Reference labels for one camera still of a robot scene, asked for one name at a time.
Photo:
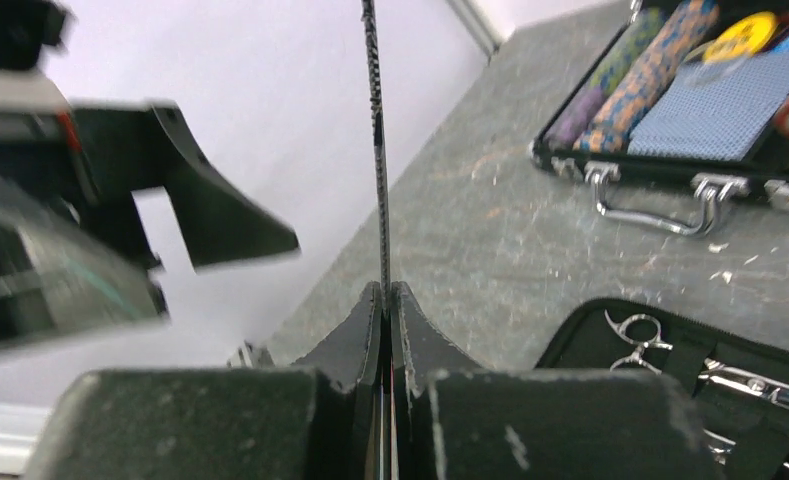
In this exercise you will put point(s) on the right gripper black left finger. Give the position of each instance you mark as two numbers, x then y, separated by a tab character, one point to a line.
314	419

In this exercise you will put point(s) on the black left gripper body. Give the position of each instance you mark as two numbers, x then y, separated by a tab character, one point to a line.
56	279

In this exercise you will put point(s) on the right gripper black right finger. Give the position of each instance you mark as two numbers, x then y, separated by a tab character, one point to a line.
456	420

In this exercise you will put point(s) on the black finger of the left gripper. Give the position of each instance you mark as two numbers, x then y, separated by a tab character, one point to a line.
129	149

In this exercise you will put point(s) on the black tail comb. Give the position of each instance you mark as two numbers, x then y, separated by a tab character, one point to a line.
380	162

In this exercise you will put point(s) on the black zippered tool pouch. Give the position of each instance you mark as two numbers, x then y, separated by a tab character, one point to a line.
735	383

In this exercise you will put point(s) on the purple handled scissors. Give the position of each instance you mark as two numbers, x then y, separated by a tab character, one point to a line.
761	452

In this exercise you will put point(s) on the purple green chip stack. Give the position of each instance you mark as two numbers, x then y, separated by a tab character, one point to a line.
604	79

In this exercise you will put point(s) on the black poker chip case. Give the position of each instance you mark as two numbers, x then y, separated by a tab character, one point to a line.
762	174

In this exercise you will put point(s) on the blue playing card deck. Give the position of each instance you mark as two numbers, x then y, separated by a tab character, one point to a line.
714	111

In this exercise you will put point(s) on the purple grey chip stack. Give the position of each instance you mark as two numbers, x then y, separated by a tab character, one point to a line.
648	77

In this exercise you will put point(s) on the yellow dealer button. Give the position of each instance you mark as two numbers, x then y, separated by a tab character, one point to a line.
744	38

